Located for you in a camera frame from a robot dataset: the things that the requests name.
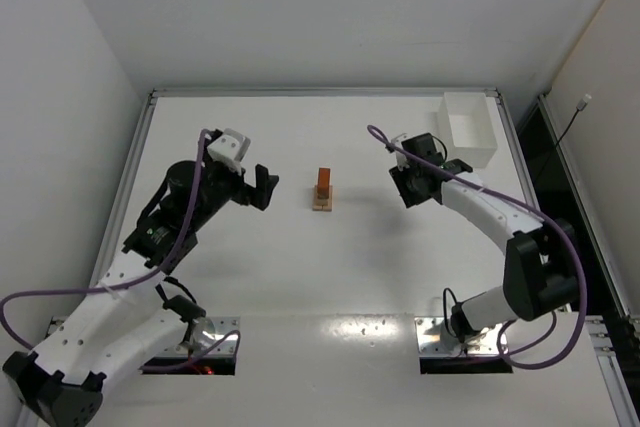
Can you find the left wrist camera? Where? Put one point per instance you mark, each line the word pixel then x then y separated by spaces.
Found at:
pixel 230 149

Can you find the metal base plate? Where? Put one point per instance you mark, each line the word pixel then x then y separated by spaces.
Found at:
pixel 434 342
pixel 215 337

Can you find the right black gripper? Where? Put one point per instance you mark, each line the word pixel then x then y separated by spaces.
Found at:
pixel 412 185

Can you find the red-brown notched block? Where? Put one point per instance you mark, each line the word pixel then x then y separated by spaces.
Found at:
pixel 323 179

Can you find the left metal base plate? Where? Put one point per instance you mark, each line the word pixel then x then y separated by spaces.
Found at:
pixel 215 337

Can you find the white plastic box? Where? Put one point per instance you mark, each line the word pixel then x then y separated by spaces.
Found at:
pixel 465 126

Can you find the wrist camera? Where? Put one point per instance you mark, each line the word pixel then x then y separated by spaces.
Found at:
pixel 230 149
pixel 401 160

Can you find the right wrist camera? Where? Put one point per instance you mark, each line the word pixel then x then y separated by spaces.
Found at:
pixel 401 160

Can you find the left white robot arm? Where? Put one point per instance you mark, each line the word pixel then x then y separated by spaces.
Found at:
pixel 128 318

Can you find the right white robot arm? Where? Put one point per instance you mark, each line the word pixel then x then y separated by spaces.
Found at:
pixel 542 270

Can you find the light long wood block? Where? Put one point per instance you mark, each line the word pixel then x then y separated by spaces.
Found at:
pixel 318 201
pixel 329 201

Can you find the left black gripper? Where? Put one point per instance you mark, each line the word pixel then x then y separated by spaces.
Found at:
pixel 255 189

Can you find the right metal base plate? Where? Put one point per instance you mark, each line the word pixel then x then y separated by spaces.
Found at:
pixel 434 342

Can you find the black hanging cable white plug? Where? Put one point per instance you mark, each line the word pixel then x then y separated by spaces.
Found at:
pixel 579 108

